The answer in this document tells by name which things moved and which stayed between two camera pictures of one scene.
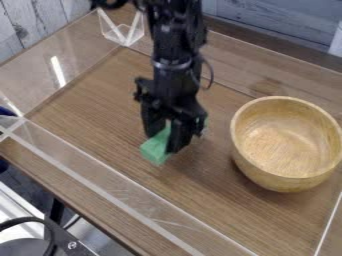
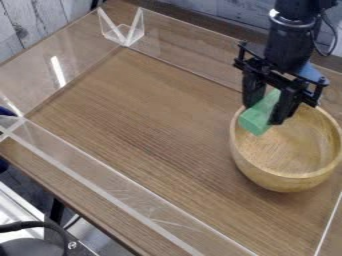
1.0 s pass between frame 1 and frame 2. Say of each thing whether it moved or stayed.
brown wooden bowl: stayed
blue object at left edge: stayed
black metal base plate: stayed
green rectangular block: moved
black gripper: moved
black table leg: stayed
